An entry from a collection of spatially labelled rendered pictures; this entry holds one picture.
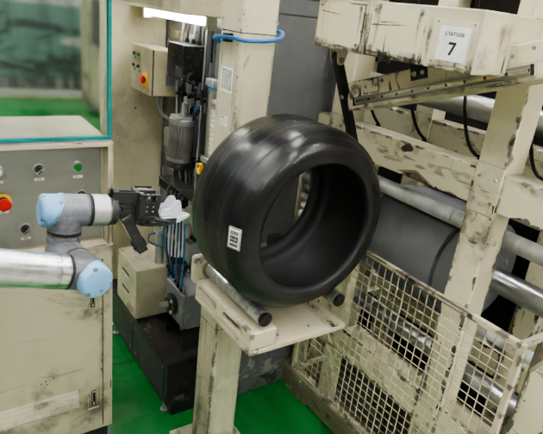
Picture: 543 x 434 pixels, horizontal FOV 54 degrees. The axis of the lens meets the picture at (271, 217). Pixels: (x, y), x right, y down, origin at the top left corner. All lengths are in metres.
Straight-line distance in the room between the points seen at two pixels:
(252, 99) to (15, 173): 0.77
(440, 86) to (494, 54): 0.22
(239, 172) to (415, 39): 0.57
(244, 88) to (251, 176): 0.41
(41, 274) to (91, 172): 0.82
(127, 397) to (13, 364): 0.73
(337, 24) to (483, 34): 0.50
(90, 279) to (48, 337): 0.93
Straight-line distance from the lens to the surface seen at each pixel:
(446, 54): 1.42
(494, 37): 1.42
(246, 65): 1.68
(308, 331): 1.71
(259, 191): 1.35
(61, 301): 2.01
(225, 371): 2.14
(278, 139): 1.41
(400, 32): 1.52
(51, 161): 1.86
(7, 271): 1.11
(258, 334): 1.57
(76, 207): 1.26
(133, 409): 2.61
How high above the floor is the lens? 1.73
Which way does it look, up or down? 21 degrees down
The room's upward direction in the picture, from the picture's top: 7 degrees clockwise
